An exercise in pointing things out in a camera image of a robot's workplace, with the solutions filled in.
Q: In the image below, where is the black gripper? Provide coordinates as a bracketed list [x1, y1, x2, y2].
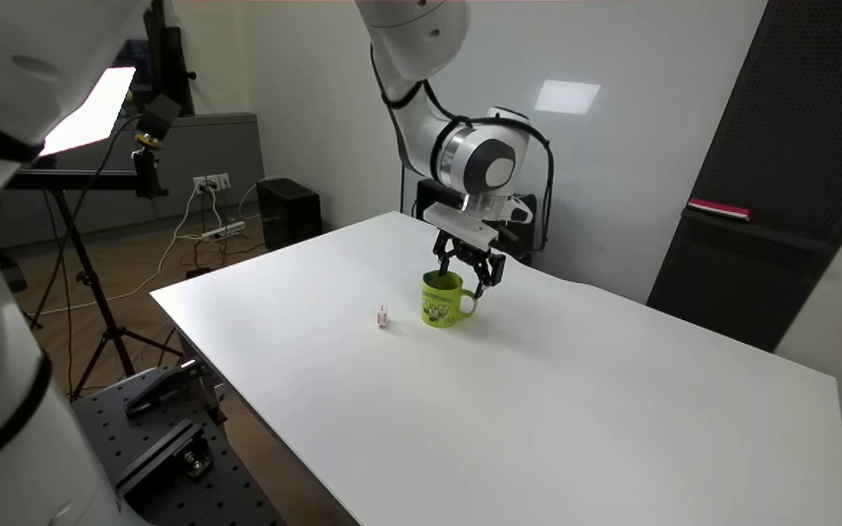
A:
[433, 230, 506, 298]

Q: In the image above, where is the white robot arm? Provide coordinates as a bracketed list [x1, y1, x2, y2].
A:
[353, 0, 556, 295]

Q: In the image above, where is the yellow-green mug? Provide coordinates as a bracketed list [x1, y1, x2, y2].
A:
[421, 273, 477, 327]

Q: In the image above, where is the black computer tower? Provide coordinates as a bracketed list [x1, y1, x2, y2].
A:
[413, 172, 538, 270]

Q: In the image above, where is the small clear tape roll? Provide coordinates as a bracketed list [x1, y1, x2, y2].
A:
[375, 306, 391, 330]

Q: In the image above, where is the small black speaker box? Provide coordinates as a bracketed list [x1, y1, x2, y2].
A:
[256, 179, 322, 249]

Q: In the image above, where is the white power strip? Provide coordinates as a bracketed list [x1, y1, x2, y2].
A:
[199, 222, 244, 239]

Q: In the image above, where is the pink item on cabinet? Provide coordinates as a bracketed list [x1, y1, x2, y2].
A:
[687, 200, 752, 222]

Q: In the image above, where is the black light stand tripod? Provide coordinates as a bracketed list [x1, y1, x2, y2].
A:
[9, 169, 180, 399]

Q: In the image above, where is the dark tall cabinet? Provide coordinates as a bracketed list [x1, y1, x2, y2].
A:
[648, 0, 842, 352]

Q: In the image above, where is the bright studio light panel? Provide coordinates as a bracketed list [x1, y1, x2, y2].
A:
[40, 67, 135, 155]

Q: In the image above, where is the white wall power outlet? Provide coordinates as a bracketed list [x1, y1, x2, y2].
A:
[192, 172, 230, 192]

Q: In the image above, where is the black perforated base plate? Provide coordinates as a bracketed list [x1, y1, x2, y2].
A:
[72, 369, 282, 526]

